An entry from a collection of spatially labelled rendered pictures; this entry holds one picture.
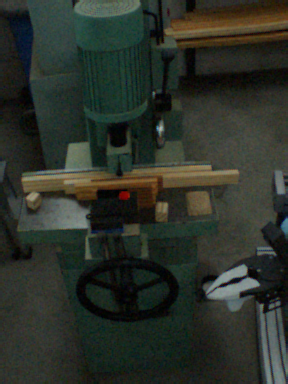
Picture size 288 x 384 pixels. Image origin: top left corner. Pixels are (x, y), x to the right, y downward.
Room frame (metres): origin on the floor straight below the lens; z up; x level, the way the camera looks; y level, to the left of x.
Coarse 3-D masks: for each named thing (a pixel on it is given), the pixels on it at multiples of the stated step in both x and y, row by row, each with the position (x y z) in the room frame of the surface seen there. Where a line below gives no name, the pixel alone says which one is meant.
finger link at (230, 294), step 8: (248, 280) 0.51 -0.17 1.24; (256, 280) 0.51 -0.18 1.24; (216, 288) 0.50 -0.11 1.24; (224, 288) 0.50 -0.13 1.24; (232, 288) 0.50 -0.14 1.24; (240, 288) 0.50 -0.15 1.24; (248, 288) 0.49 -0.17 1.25; (208, 296) 0.49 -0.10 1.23; (216, 296) 0.49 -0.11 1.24; (224, 296) 0.49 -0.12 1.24; (232, 296) 0.49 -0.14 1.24; (248, 296) 0.50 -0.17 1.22; (232, 304) 0.49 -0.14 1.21; (240, 304) 0.49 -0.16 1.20
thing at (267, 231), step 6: (270, 222) 0.57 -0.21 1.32; (264, 228) 0.56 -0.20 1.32; (270, 228) 0.56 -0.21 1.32; (276, 228) 0.55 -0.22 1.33; (264, 234) 0.56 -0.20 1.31; (270, 234) 0.55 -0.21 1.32; (276, 234) 0.54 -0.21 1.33; (282, 234) 0.54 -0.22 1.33; (270, 240) 0.54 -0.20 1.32; (276, 240) 0.53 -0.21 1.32; (282, 240) 0.54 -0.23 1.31; (270, 246) 0.55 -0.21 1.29; (276, 246) 0.53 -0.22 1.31; (282, 246) 0.53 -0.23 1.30; (276, 252) 0.55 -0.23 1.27; (282, 252) 0.53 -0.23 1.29; (282, 258) 0.53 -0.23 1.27
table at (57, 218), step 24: (48, 192) 1.18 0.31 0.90; (168, 192) 1.15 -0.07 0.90; (24, 216) 1.07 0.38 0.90; (48, 216) 1.07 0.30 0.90; (72, 216) 1.06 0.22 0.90; (144, 216) 1.05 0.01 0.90; (168, 216) 1.04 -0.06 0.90; (192, 216) 1.04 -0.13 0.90; (216, 216) 1.03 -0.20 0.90; (24, 240) 1.01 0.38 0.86; (48, 240) 1.01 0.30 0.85; (72, 240) 1.01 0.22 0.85; (144, 240) 0.98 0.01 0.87
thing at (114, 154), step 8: (128, 128) 1.26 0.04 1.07; (128, 136) 1.21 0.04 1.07; (128, 144) 1.17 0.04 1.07; (112, 152) 1.14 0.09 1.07; (120, 152) 1.13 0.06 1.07; (128, 152) 1.13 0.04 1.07; (112, 160) 1.13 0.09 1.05; (120, 160) 1.13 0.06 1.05; (128, 160) 1.13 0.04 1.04; (112, 168) 1.13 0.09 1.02; (128, 168) 1.13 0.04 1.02
